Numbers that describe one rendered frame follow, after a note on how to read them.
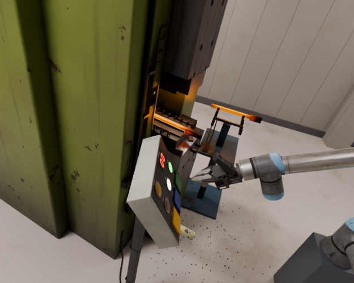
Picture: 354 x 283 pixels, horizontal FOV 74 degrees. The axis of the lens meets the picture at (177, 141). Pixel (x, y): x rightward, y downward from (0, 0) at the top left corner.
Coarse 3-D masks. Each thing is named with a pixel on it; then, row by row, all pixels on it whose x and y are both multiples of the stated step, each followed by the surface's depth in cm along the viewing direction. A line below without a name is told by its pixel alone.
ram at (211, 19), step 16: (176, 0) 95; (192, 0) 92; (208, 0) 92; (224, 0) 108; (176, 16) 98; (192, 16) 95; (208, 16) 99; (176, 32) 101; (192, 32) 98; (208, 32) 107; (176, 48) 104; (192, 48) 101; (208, 48) 117; (176, 64) 107; (192, 64) 105; (208, 64) 128
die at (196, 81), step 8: (200, 72) 121; (160, 80) 121; (168, 80) 119; (176, 80) 117; (184, 80) 115; (192, 80) 115; (200, 80) 126; (176, 88) 119; (184, 88) 117; (192, 88) 120
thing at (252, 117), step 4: (212, 104) 192; (216, 108) 192; (220, 108) 191; (224, 108) 190; (228, 108) 192; (232, 112) 190; (236, 112) 189; (240, 112) 190; (248, 116) 188; (252, 116) 187; (256, 116) 188; (252, 120) 189; (256, 120) 188; (260, 120) 188
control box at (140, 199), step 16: (144, 144) 95; (160, 144) 94; (144, 160) 86; (144, 176) 79; (160, 176) 84; (144, 192) 72; (144, 208) 74; (160, 208) 76; (144, 224) 78; (160, 224) 78; (160, 240) 84; (176, 240) 84
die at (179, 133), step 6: (156, 120) 147; (174, 120) 151; (162, 126) 142; (168, 126) 144; (174, 126) 143; (186, 126) 147; (156, 132) 138; (174, 132) 140; (180, 132) 141; (162, 138) 138; (168, 138) 136; (174, 138) 137; (180, 138) 139; (174, 144) 136
